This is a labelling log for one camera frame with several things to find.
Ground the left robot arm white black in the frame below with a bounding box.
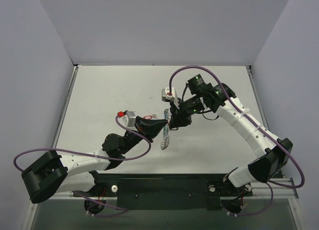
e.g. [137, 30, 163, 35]
[21, 111, 168, 204]

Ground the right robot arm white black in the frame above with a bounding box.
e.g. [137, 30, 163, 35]
[162, 74, 293, 195]

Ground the red tag key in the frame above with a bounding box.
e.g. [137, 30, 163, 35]
[144, 114, 157, 120]

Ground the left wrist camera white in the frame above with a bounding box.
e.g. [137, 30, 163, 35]
[117, 110, 136, 128]

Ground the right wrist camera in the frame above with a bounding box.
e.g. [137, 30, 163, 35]
[161, 87, 179, 109]

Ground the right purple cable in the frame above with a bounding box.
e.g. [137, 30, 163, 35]
[168, 65, 306, 217]

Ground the purple cable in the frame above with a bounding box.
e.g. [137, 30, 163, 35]
[13, 112, 152, 218]
[168, 65, 306, 217]

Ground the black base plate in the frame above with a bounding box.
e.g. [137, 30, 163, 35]
[80, 172, 252, 211]

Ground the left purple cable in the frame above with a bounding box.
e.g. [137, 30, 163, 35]
[13, 112, 152, 218]

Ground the aluminium rail frame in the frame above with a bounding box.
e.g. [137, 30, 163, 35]
[21, 65, 300, 230]

